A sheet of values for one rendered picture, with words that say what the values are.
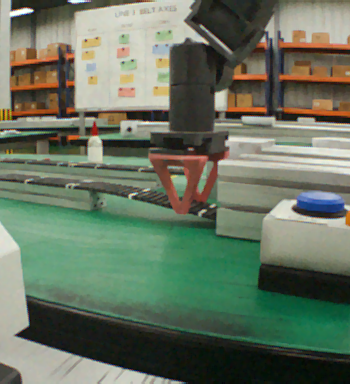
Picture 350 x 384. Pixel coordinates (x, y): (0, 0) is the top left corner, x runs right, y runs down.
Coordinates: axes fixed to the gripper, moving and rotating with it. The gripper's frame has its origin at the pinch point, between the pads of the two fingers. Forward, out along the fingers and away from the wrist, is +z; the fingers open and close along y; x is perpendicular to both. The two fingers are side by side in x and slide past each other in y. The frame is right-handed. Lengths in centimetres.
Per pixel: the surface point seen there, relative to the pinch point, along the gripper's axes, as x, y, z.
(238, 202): -7.9, -5.0, -1.9
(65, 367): 49, 24, 59
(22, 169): 50, 17, 1
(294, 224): -16.1, -16.9, -3.5
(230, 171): -6.9, -5.0, -5.2
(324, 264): -18.7, -16.9, -0.8
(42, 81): 896, 862, -113
